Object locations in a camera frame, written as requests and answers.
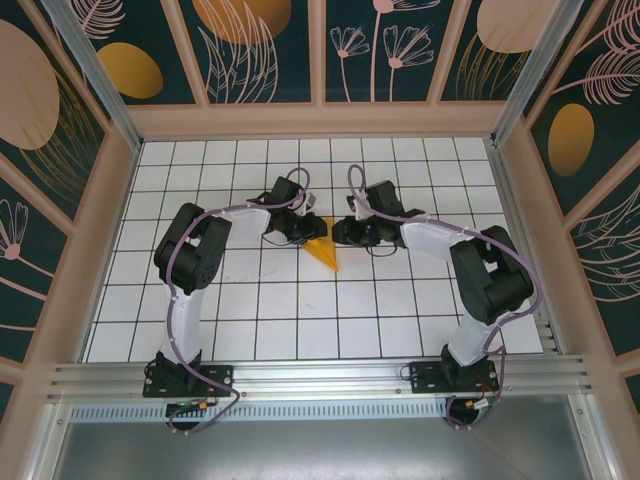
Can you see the yellow cloth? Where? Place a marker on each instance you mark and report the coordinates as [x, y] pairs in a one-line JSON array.
[[325, 252]]

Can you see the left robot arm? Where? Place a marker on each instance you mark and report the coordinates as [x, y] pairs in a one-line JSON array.
[[182, 325]]

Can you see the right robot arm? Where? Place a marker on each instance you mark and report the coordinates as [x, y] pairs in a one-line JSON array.
[[470, 340]]

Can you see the grey sheet metal panel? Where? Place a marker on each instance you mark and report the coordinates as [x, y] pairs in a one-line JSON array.
[[320, 450]]

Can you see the long aluminium mounting rail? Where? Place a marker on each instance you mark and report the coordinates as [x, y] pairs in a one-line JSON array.
[[320, 375]]

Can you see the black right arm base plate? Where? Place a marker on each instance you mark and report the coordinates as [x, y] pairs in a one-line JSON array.
[[425, 377]]

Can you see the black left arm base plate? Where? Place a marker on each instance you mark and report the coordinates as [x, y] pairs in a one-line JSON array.
[[220, 377]]

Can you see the aluminium side rail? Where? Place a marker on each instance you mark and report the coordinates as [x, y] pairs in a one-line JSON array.
[[547, 335]]

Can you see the aluminium frame post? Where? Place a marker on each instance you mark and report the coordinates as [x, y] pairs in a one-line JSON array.
[[530, 75], [100, 85]]

